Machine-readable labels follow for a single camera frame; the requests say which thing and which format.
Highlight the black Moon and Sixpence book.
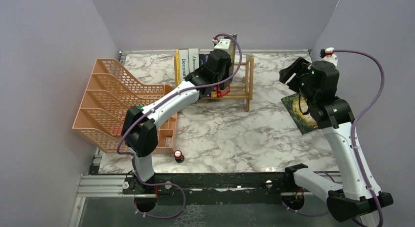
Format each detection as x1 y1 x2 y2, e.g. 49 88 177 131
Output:
226 33 237 87

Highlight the Afternoon tea coffee cover book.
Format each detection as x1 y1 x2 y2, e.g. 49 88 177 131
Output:
188 48 200 72

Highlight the red 13-Storey Treehouse book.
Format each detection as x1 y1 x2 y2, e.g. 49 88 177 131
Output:
216 85 230 98

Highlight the green Alice Wonderland book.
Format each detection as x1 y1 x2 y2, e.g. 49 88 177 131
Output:
281 93 318 135

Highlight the white Furniture Decorate book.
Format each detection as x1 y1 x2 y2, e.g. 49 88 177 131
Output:
178 49 190 83

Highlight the floral Little Women book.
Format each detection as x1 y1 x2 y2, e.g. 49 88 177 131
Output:
199 53 206 66

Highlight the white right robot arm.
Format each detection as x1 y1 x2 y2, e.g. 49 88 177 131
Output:
279 54 393 222

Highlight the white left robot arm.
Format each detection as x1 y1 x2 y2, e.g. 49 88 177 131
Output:
119 49 231 193

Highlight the thin yellow book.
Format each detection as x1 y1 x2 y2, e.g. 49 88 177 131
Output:
174 49 181 87

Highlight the wooden book rack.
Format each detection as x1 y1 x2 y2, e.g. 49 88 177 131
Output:
173 55 255 112

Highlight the red capped small bottle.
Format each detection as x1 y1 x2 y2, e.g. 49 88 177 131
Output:
174 150 184 163

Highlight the orange plastic file organizer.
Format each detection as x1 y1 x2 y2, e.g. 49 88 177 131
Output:
72 59 173 154

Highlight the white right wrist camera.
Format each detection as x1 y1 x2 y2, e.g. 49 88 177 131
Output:
320 47 338 66

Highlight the black metal base rail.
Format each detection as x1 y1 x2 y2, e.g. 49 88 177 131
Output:
122 172 306 205

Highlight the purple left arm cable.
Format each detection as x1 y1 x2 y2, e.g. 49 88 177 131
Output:
116 33 243 187

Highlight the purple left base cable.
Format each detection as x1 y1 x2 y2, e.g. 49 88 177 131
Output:
133 182 188 220

